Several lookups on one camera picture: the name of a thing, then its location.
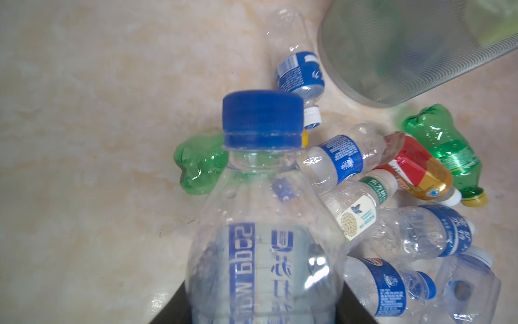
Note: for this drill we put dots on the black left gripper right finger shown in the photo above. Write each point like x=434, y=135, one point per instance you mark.
x=349, y=310

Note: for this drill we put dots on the soda water bottle blue cap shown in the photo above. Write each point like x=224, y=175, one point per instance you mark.
x=266, y=249

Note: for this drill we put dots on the clear bottle blue label back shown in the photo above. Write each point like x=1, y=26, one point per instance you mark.
x=296, y=66

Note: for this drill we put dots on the green bottle yellow cap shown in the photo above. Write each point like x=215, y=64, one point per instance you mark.
x=434, y=129
x=203, y=158

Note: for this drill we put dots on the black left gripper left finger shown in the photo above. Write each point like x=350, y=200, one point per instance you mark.
x=177, y=310

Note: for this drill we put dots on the clear bottle flower label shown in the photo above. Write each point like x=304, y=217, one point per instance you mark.
x=355, y=204

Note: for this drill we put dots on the red gold label bottle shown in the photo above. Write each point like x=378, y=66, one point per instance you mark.
x=417, y=171

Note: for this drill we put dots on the clear bottle blue cap centre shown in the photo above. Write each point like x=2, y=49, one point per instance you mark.
x=342, y=157

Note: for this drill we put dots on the clear bottle blue label front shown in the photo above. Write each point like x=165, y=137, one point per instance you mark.
x=388, y=290

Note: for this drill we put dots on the grey mesh waste bin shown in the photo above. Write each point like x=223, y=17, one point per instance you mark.
x=384, y=53

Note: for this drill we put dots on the tall clear bottle white cap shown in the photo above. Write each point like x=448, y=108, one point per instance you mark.
x=467, y=290

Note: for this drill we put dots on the clear bottle blue label white cap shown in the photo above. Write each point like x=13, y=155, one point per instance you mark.
x=409, y=234

